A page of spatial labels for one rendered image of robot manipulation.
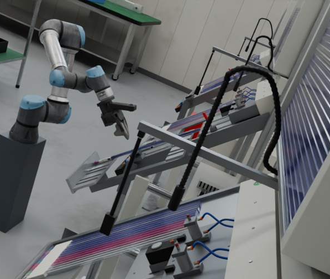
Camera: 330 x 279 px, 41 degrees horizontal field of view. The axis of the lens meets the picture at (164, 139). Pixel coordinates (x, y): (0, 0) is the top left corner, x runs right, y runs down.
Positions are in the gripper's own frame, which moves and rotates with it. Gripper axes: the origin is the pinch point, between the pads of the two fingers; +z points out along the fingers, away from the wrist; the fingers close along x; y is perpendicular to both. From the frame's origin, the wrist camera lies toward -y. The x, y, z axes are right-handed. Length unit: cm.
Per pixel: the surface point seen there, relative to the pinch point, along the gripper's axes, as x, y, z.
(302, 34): 3, -87, -14
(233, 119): -3.1, -48.0, 10.3
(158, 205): -105, 41, 73
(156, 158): -0.1, -8.4, 14.5
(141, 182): 25.6, -6.8, 16.3
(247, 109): -3, -56, 8
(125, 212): 25.4, 5.4, 26.4
